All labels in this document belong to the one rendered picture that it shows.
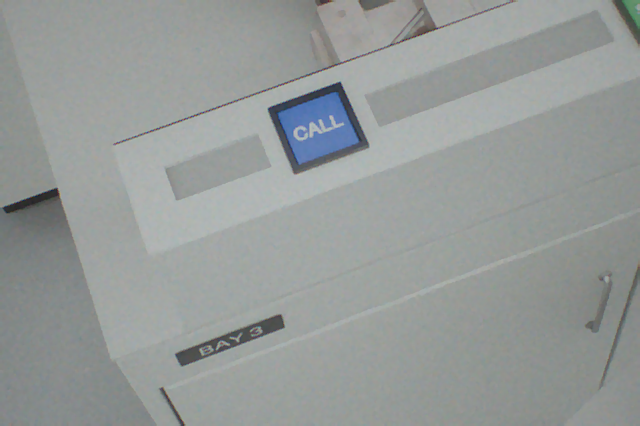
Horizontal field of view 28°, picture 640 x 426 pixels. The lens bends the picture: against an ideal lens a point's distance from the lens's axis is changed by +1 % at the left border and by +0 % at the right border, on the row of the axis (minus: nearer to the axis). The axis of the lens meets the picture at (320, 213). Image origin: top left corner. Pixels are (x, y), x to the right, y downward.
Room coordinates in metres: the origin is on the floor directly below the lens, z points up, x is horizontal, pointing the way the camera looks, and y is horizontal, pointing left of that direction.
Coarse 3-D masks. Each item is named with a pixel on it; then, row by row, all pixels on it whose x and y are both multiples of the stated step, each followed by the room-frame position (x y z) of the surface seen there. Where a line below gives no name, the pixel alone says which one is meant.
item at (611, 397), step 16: (624, 368) 0.30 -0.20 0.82; (608, 384) 0.29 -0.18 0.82; (624, 384) 0.28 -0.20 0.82; (592, 400) 0.28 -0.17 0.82; (608, 400) 0.27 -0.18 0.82; (624, 400) 0.27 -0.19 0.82; (576, 416) 0.27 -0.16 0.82; (592, 416) 0.26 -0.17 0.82; (608, 416) 0.26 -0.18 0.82; (624, 416) 0.26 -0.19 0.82
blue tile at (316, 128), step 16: (336, 96) 0.48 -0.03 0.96; (288, 112) 0.48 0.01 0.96; (304, 112) 0.47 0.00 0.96; (320, 112) 0.47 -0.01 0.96; (336, 112) 0.47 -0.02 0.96; (288, 128) 0.46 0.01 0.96; (304, 128) 0.46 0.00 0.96; (320, 128) 0.46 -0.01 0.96; (336, 128) 0.46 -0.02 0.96; (352, 128) 0.45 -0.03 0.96; (288, 144) 0.46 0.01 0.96; (304, 144) 0.45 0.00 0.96; (320, 144) 0.45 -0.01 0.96; (336, 144) 0.44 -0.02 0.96; (304, 160) 0.44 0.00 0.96
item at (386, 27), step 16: (400, 0) 0.62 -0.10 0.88; (480, 0) 0.60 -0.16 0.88; (496, 0) 0.60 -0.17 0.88; (512, 0) 0.59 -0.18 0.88; (368, 16) 0.61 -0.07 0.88; (384, 16) 0.60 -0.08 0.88; (400, 16) 0.60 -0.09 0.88; (320, 32) 0.60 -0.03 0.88; (384, 32) 0.59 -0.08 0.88; (416, 32) 0.58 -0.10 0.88; (320, 48) 0.58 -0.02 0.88; (320, 64) 0.58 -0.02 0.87
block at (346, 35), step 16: (336, 0) 0.61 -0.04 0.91; (352, 0) 0.60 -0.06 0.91; (320, 16) 0.59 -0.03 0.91; (336, 16) 0.59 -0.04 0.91; (352, 16) 0.59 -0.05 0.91; (336, 32) 0.58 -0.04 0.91; (352, 32) 0.57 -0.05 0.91; (368, 32) 0.57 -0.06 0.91; (336, 48) 0.56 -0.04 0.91; (352, 48) 0.56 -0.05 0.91; (368, 48) 0.56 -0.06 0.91
